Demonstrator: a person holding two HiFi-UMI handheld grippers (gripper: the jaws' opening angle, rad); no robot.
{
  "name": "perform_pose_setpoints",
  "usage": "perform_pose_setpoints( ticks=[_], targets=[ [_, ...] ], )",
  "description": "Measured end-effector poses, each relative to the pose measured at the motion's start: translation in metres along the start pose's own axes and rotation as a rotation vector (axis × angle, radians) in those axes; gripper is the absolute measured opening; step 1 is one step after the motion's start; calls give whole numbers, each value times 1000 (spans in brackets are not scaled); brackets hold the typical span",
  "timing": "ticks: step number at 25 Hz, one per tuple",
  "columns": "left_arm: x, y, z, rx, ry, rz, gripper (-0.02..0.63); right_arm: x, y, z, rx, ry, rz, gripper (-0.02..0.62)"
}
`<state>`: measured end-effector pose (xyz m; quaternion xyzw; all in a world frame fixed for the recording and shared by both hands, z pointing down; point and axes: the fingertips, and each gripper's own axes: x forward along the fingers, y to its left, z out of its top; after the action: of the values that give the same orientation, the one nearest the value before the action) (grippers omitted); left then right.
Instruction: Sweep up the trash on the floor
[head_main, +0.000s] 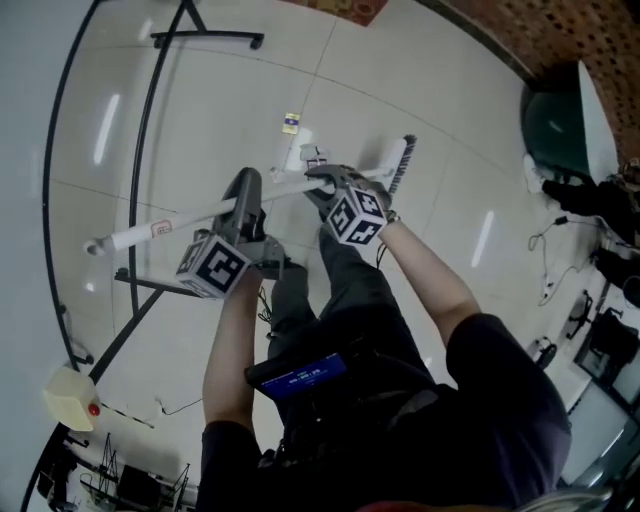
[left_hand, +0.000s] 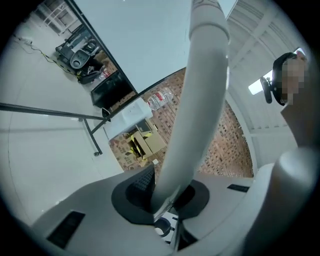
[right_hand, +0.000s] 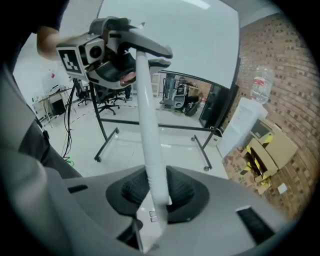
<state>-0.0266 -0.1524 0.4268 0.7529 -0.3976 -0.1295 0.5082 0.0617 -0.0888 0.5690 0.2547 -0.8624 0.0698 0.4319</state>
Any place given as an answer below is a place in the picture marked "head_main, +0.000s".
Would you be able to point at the white power strip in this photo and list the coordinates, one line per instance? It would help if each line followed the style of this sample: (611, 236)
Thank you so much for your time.
(547, 292)

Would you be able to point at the person's grey trousers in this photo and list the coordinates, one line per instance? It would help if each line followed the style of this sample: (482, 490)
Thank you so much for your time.
(360, 300)

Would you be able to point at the person's right forearm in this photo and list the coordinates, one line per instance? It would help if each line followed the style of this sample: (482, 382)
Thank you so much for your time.
(430, 280)

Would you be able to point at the beige box with red button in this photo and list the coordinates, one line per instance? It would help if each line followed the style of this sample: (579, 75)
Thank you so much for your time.
(67, 400)

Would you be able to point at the black chest-mounted screen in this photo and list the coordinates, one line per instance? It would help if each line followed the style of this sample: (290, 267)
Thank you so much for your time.
(300, 377)

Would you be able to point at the round black white device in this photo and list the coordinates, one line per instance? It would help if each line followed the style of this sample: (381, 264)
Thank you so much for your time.
(545, 352)

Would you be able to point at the red patterned cardboard box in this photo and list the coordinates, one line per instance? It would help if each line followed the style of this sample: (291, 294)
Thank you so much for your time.
(350, 7)

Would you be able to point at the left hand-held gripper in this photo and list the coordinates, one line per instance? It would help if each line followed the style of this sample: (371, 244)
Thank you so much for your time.
(215, 267)

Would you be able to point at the white broom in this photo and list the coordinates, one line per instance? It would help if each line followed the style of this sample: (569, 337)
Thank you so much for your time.
(162, 228)

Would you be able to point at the yellow black striped tape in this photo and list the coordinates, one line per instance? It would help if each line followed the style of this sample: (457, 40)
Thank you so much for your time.
(127, 414)

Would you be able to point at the person's left forearm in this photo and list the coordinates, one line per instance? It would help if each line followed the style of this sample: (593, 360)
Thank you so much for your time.
(230, 360)

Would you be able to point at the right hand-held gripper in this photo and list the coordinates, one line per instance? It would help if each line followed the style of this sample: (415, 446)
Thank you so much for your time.
(355, 215)

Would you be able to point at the white panel on wheeled stand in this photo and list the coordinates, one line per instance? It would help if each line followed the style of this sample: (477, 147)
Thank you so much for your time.
(20, 200)

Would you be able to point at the grey chest harness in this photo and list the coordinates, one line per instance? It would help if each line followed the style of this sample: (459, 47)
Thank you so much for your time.
(400, 400)

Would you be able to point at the person's dark shirt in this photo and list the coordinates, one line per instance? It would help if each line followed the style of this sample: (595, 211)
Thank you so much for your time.
(425, 450)

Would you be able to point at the black office chair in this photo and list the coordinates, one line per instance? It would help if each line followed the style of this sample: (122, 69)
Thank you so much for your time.
(615, 335)

